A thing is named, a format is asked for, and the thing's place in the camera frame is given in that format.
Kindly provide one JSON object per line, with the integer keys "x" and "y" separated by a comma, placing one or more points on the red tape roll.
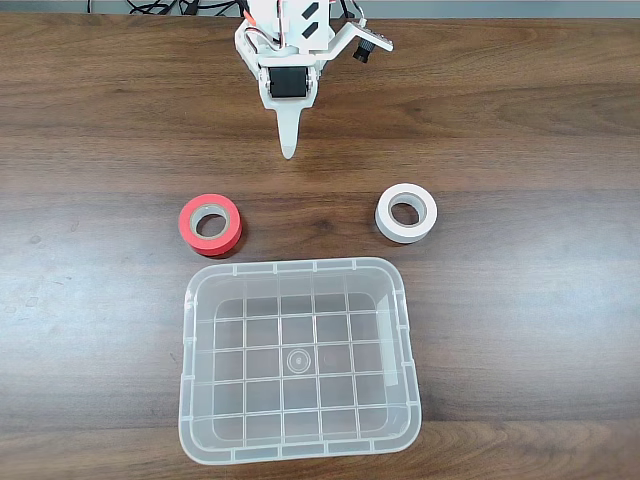
{"x": 187, "y": 222}

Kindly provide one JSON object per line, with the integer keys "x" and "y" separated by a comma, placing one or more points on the clear plastic box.
{"x": 250, "y": 360}

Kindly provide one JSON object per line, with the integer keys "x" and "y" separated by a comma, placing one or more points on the white tape roll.
{"x": 382, "y": 214}

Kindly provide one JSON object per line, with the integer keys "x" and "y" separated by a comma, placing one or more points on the small camera on white bracket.
{"x": 372, "y": 39}

